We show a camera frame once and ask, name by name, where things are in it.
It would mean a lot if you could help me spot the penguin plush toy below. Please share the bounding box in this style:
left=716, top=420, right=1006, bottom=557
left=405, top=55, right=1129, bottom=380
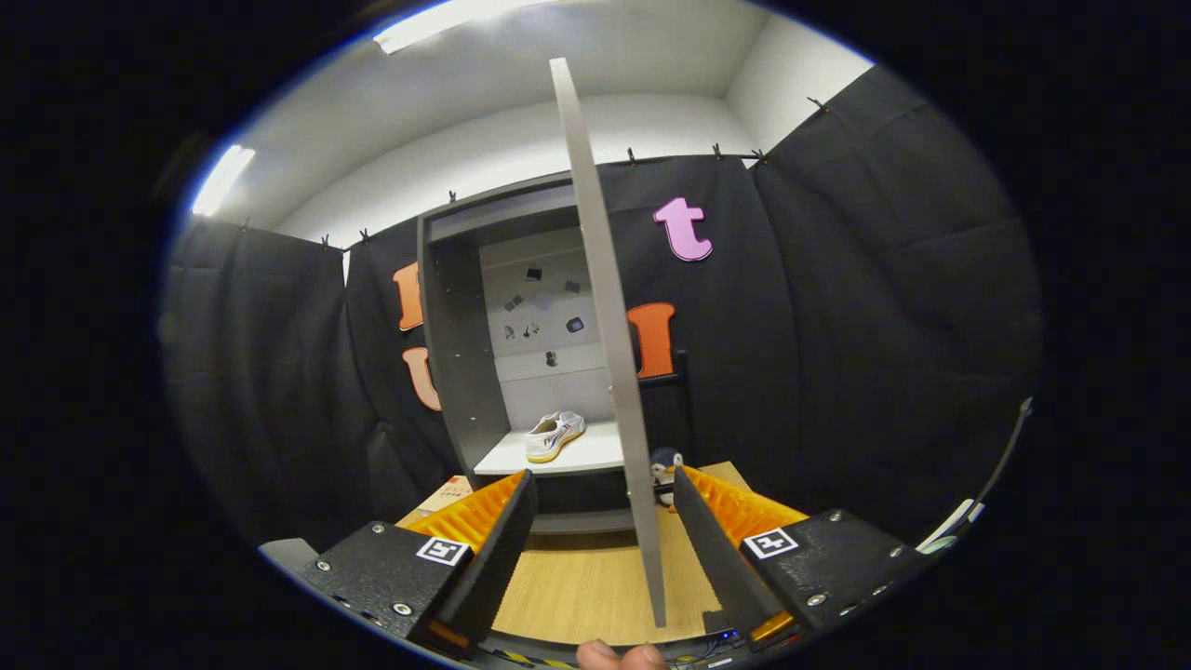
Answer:
left=649, top=447, right=685, bottom=513

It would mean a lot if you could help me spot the row of black cloth clips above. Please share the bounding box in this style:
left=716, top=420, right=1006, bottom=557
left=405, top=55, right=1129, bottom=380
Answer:
left=237, top=93, right=829, bottom=252

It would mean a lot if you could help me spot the ceiling light strip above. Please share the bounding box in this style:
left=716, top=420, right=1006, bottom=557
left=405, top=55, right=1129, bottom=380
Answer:
left=191, top=144, right=257, bottom=218

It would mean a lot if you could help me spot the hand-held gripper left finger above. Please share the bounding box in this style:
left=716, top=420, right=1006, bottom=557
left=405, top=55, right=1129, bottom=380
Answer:
left=296, top=468, right=541, bottom=657

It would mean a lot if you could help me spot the stack of books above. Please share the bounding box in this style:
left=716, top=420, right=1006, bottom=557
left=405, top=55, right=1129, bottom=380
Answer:
left=416, top=475, right=475, bottom=515

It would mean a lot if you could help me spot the white cabinet shelf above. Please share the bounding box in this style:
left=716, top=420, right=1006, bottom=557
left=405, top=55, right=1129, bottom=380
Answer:
left=473, top=421, right=626, bottom=477

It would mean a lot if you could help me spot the black backdrop cloth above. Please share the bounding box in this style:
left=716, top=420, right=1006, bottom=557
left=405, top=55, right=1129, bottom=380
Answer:
left=160, top=65, right=1043, bottom=559

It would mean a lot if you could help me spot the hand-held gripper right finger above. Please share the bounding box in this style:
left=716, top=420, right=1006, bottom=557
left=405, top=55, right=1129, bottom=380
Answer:
left=672, top=463, right=936, bottom=652

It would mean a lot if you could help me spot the white canvas shoe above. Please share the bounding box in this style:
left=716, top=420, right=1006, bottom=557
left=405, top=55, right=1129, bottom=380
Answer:
left=524, top=410, right=587, bottom=464

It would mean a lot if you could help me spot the dark grey shoe cabinet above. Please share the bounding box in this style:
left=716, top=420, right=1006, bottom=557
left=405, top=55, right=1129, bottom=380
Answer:
left=416, top=170, right=694, bottom=536

